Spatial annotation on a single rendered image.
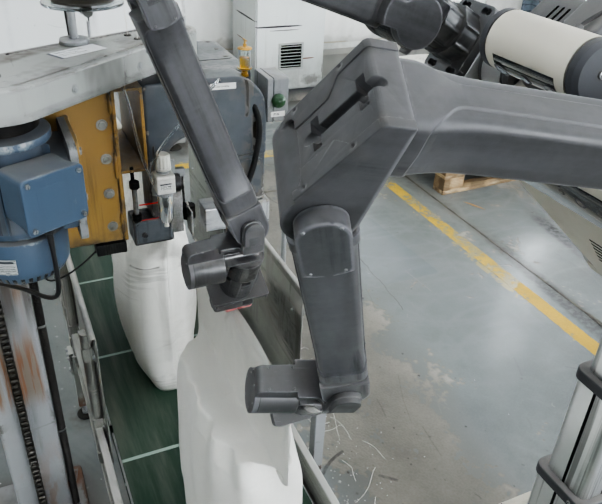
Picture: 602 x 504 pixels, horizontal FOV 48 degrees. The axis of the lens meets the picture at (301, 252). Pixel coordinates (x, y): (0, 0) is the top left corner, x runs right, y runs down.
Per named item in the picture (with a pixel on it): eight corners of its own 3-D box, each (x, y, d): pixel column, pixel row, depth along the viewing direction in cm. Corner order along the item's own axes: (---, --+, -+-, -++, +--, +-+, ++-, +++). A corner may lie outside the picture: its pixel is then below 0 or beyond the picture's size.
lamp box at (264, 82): (287, 120, 137) (289, 77, 132) (267, 123, 135) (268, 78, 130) (273, 108, 142) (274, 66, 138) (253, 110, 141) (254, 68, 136)
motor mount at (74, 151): (98, 239, 110) (86, 147, 102) (57, 246, 108) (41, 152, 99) (73, 171, 132) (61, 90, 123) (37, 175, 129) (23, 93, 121)
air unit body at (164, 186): (183, 228, 132) (179, 155, 124) (160, 232, 130) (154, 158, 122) (177, 218, 136) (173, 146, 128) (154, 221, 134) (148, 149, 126)
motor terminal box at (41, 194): (93, 231, 105) (84, 163, 99) (34, 254, 99) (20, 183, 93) (63, 213, 109) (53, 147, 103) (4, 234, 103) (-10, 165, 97)
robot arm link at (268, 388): (367, 402, 77) (357, 334, 82) (271, 401, 74) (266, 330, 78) (332, 433, 87) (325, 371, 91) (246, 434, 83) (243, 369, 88)
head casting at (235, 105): (265, 200, 144) (268, 62, 128) (152, 218, 135) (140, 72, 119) (220, 148, 167) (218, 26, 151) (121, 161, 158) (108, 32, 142)
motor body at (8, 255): (79, 280, 112) (57, 140, 99) (-20, 299, 106) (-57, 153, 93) (66, 237, 124) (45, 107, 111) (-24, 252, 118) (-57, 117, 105)
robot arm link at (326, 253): (365, 219, 43) (343, 97, 49) (278, 231, 44) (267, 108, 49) (373, 416, 80) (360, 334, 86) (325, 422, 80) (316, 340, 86)
